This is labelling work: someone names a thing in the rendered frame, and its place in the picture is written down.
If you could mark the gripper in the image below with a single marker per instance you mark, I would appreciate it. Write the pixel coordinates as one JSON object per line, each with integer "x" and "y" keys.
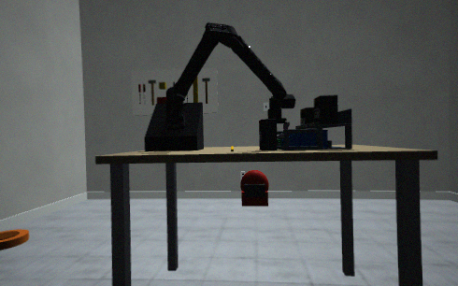
{"x": 276, "y": 114}

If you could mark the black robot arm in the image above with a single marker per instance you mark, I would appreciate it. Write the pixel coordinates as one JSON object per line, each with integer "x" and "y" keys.
{"x": 226, "y": 35}

